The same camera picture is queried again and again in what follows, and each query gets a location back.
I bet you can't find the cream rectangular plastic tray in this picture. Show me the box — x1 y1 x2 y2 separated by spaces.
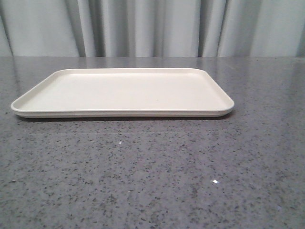
11 68 234 118

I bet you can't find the grey pleated curtain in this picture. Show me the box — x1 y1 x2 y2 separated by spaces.
0 0 305 57

